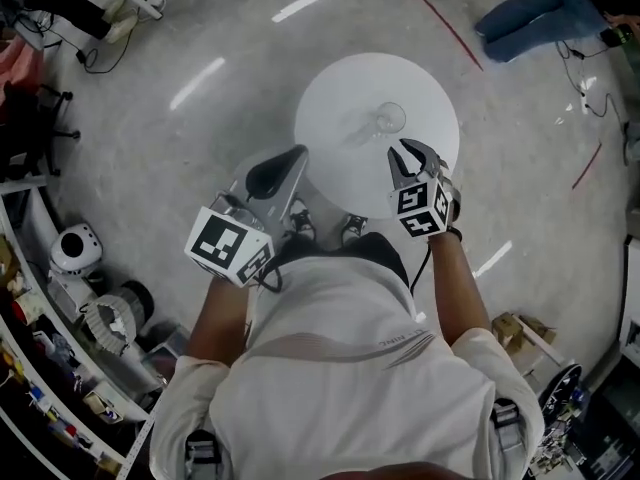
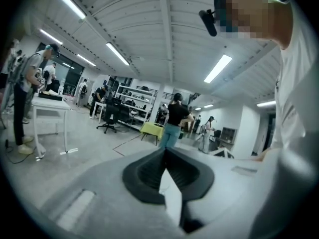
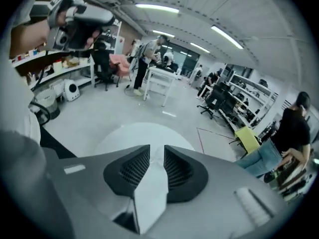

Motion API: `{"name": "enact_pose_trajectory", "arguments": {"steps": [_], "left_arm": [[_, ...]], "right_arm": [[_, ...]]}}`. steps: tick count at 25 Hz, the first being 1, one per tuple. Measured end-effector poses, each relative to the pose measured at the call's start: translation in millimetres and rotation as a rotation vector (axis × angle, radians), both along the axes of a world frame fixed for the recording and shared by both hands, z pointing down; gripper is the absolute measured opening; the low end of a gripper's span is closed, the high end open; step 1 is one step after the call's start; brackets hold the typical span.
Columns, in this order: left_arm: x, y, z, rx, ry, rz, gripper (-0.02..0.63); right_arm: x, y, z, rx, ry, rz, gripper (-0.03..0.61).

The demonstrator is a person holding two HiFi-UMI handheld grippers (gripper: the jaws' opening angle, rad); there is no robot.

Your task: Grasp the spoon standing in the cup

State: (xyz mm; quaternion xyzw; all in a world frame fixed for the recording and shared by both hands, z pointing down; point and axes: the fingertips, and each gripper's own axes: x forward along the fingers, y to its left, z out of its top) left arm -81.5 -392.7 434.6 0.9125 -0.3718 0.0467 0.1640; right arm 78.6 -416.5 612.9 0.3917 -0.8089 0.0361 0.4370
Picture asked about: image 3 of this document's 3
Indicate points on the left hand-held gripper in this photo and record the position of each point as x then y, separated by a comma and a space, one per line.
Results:
77, 34

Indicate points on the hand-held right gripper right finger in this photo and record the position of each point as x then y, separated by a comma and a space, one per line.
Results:
224, 195

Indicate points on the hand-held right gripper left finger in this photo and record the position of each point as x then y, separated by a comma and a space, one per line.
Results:
87, 183

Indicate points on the person's left forearm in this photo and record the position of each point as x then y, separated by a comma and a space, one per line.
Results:
27, 38

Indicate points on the person's left hand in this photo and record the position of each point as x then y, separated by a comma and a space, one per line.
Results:
63, 17

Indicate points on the black office chair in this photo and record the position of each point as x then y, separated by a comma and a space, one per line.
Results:
103, 63
216, 98

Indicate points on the pink chair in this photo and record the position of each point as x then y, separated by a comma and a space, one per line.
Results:
118, 62

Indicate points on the ceiling strip light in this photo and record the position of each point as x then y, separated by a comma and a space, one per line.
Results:
157, 8
226, 36
163, 33
200, 47

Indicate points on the yellow-green chair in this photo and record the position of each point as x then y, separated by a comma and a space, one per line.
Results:
246, 138

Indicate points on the white shelf unit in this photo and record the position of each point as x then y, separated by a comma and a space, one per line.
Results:
251, 93
62, 68

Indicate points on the white round side table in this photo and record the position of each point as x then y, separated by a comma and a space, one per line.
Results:
139, 138

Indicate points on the white round robot toy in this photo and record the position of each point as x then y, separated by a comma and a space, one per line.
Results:
71, 91

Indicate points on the white desk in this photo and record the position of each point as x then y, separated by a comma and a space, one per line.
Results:
159, 76

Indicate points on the person's white shirt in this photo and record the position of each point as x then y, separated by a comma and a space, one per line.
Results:
17, 103

